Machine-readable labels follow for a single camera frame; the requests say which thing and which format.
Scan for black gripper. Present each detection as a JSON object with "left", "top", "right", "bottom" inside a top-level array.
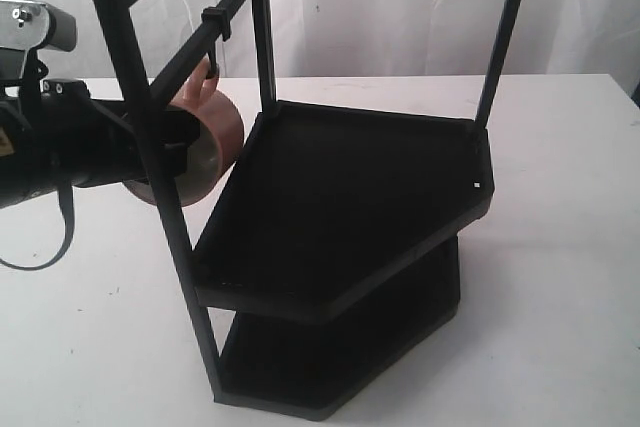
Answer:
[{"left": 29, "top": 79, "right": 201, "bottom": 188}]

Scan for pink ceramic mug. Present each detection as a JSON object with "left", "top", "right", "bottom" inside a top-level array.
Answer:
[{"left": 121, "top": 57, "right": 246, "bottom": 208}]

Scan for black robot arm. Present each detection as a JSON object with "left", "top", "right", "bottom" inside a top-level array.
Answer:
[{"left": 1, "top": 79, "right": 148, "bottom": 208}]

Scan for black clip-on hook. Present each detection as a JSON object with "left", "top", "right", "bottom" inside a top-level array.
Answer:
[{"left": 201, "top": 6, "right": 233, "bottom": 79}]

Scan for black two-tier corner shelf rack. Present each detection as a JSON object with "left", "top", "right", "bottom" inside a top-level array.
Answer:
[{"left": 93, "top": 0, "right": 521, "bottom": 421}]

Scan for white backdrop curtain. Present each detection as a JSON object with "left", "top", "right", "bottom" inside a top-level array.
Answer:
[{"left": 0, "top": 0, "right": 640, "bottom": 81}]

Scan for black camera cable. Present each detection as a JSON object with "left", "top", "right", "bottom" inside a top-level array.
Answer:
[{"left": 0, "top": 179, "right": 76, "bottom": 271}]

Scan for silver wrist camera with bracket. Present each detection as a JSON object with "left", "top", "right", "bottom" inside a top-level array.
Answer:
[{"left": 1, "top": 0, "right": 77, "bottom": 87}]

